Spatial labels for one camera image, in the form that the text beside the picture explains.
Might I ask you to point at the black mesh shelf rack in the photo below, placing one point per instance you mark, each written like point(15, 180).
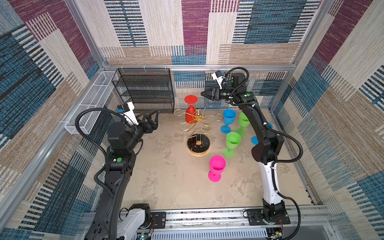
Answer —
point(148, 89)

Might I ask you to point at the blue wine glass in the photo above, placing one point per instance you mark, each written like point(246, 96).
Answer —
point(254, 139)
point(229, 117)

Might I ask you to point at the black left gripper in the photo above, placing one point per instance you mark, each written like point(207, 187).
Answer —
point(151, 126)

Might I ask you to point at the green front wine glass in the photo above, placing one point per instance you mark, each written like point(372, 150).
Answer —
point(243, 124)

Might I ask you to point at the blue front wine glass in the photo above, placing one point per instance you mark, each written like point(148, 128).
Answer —
point(254, 139)

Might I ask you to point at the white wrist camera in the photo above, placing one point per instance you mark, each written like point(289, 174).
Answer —
point(127, 110)
point(220, 78)

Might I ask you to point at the red wine glass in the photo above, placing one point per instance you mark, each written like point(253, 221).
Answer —
point(191, 110)

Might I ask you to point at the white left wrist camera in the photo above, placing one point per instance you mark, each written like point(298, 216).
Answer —
point(127, 110)

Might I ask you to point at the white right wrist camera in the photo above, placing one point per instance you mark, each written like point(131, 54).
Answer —
point(220, 78)

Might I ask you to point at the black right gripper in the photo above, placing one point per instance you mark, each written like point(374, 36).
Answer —
point(205, 92)

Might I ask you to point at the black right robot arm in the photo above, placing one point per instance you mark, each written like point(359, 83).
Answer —
point(269, 145)

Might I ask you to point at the gold wine glass rack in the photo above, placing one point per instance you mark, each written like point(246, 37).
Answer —
point(198, 129)

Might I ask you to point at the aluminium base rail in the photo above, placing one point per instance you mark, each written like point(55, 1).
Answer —
point(233, 224)

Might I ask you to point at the magenta wine glass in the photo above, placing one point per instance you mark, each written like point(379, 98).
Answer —
point(217, 166)

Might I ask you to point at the green wine glass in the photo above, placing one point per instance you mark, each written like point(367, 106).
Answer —
point(233, 140)
point(243, 124)

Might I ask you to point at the white wire basket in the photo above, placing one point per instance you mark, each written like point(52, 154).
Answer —
point(96, 97)

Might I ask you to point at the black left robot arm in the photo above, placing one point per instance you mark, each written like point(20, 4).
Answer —
point(120, 158)

